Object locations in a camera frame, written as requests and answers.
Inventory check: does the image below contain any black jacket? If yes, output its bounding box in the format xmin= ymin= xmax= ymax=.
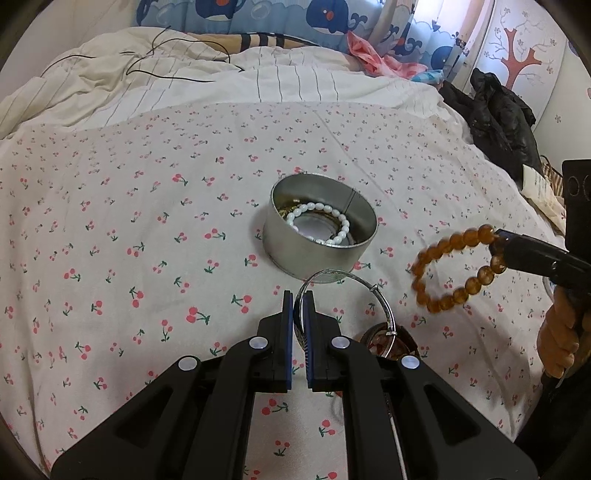
xmin=438 ymin=68 xmax=544 ymax=172

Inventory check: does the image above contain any cherry print bed sheet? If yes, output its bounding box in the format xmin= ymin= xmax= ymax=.
xmin=0 ymin=99 xmax=570 ymax=480

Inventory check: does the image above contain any white bead bracelet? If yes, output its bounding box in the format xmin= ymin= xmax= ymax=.
xmin=283 ymin=200 xmax=351 ymax=246

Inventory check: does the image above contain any amber bead bracelet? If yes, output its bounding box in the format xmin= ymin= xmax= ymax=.
xmin=411 ymin=224 xmax=509 ymax=313

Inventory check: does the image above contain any striped beige pillow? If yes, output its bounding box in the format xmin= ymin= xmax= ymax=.
xmin=185 ymin=31 xmax=357 ymax=52

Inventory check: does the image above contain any person's right hand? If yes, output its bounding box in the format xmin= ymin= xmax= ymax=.
xmin=537 ymin=285 xmax=583 ymax=380

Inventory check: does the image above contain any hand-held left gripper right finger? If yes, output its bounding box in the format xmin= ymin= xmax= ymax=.
xmin=302 ymin=292 xmax=539 ymax=480

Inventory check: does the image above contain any pink cloth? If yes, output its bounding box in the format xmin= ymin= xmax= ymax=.
xmin=346 ymin=31 xmax=430 ymax=77

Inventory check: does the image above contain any round metal tin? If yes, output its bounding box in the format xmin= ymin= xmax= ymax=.
xmin=262 ymin=172 xmax=379 ymax=280

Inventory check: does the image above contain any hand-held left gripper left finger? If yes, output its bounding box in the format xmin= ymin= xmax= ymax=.
xmin=50 ymin=291 xmax=294 ymax=480

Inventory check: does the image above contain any beige pole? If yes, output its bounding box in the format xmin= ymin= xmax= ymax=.
xmin=369 ymin=0 xmax=419 ymax=47

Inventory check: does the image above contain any white wardrobe with tree print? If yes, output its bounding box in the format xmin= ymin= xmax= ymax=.
xmin=462 ymin=0 xmax=591 ymax=162

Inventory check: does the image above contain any white striped quilt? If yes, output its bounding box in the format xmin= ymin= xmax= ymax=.
xmin=0 ymin=25 xmax=468 ymax=140

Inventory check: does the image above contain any dark brown bead bracelet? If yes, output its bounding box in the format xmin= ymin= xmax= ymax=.
xmin=359 ymin=323 xmax=420 ymax=363

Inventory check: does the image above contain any silver bangle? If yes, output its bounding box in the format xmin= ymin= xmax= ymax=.
xmin=295 ymin=270 xmax=400 ymax=354

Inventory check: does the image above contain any black cable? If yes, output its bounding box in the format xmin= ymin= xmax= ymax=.
xmin=39 ymin=25 xmax=246 ymax=85

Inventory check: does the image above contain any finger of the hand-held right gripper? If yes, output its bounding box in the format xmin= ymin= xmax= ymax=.
xmin=490 ymin=229 xmax=591 ymax=296

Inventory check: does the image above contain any blue whale print curtain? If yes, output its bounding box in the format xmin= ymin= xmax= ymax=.
xmin=133 ymin=0 xmax=468 ymax=71

